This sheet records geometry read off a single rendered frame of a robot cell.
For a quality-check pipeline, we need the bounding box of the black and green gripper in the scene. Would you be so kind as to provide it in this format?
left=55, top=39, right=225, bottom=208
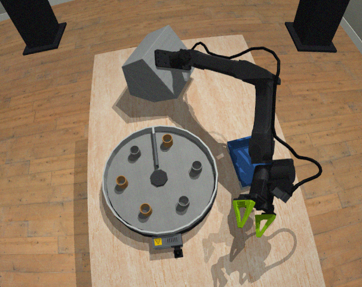
left=232, top=179, right=276, bottom=237

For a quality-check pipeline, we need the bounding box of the grey round turntable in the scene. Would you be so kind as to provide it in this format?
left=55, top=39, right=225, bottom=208
left=102, top=125, right=218, bottom=258

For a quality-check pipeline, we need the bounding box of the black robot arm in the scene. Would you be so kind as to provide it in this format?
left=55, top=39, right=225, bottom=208
left=154, top=49, right=296, bottom=204

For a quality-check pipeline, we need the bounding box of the bronze bushing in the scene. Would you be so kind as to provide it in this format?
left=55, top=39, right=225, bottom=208
left=116, top=175, right=128, bottom=189
left=162, top=134, right=173, bottom=147
left=140, top=203, right=152, bottom=216

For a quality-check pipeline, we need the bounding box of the blue tray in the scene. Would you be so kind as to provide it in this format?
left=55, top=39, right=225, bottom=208
left=228, top=136, right=260, bottom=187

